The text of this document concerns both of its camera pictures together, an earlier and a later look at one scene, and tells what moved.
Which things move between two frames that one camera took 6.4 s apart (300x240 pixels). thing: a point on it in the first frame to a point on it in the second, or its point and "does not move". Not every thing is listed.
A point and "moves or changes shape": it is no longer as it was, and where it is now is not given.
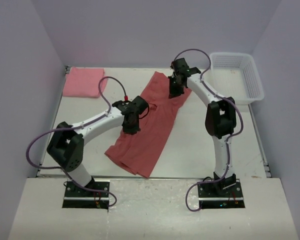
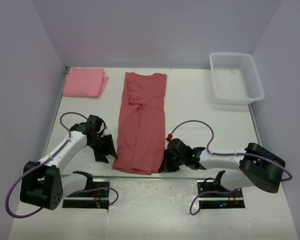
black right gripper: x=176 y=89 to x=170 y=160
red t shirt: x=139 y=152 moves or changes shape
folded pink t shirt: x=84 y=82 does not move
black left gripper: x=130 y=125 to x=103 y=146
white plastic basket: x=236 y=76 does not move
